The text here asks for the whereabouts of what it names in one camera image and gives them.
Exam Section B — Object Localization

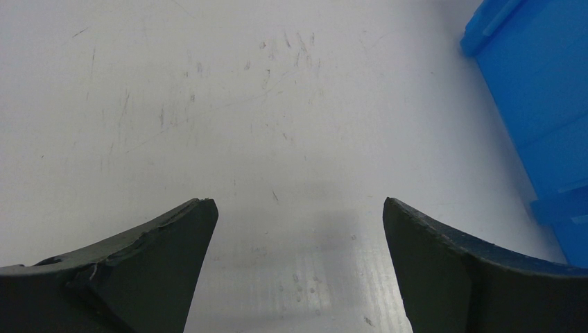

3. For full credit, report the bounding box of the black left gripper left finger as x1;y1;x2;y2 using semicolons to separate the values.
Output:
1;198;218;332

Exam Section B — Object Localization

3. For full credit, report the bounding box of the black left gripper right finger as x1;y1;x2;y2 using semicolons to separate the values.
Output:
383;198;587;332

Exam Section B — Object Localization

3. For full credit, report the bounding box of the blue plastic bin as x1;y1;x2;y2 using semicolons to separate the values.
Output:
460;1;587;267

